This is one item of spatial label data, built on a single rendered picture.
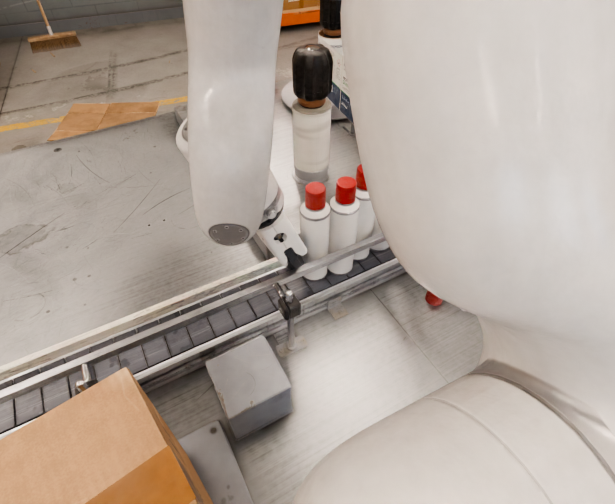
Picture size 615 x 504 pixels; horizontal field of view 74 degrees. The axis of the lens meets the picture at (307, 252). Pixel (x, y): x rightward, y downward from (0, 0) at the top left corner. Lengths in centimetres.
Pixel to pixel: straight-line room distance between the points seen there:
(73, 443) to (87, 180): 89
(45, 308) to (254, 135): 65
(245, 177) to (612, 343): 32
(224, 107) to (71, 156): 97
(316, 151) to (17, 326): 69
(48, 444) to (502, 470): 36
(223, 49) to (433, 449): 35
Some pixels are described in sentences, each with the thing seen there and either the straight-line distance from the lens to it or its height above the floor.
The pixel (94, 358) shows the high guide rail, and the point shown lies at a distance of 67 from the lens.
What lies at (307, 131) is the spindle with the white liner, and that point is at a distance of 91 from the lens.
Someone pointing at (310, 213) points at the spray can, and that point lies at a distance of 66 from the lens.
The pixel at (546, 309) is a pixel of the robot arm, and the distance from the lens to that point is 18.
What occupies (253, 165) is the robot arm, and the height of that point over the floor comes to 125.
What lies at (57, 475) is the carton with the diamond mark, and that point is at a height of 112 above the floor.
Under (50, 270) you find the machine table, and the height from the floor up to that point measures 83.
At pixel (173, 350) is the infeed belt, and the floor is 88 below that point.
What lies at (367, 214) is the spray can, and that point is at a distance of 73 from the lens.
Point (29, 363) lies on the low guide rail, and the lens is 78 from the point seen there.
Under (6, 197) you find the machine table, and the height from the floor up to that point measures 83.
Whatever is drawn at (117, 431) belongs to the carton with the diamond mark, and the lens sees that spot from 42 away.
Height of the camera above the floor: 149
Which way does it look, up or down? 47 degrees down
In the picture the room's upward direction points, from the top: straight up
